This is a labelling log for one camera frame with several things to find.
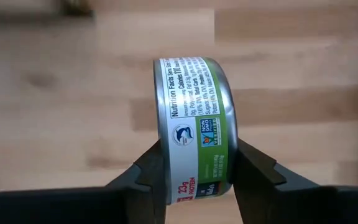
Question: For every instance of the silver plain lid can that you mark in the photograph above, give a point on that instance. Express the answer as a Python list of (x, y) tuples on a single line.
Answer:
[(194, 130)]

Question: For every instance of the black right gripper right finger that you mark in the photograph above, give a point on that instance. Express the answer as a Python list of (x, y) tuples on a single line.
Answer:
[(306, 207)]

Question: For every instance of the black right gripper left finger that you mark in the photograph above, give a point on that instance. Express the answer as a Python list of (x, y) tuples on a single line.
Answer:
[(73, 207)]

